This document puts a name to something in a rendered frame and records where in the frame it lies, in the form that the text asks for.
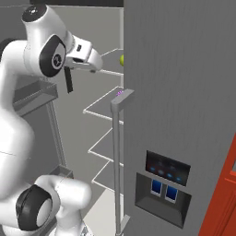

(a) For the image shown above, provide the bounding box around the glass fridge shelf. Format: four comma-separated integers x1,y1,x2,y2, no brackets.
82,85,124,125
90,159,124,195
88,126,124,168
91,47,124,77

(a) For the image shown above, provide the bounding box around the grey fridge interior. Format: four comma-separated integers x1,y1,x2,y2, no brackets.
0,4,125,236

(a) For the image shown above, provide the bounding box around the grey fridge door bin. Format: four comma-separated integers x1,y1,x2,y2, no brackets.
48,164,75,183
12,80,60,117

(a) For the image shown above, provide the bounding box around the grey fridge door with dispenser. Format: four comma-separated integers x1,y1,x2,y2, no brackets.
123,0,236,236

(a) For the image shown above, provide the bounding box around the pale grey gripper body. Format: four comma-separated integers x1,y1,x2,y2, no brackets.
65,48,104,74

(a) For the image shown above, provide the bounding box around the grey fridge door handle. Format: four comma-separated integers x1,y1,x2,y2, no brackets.
110,88,136,236

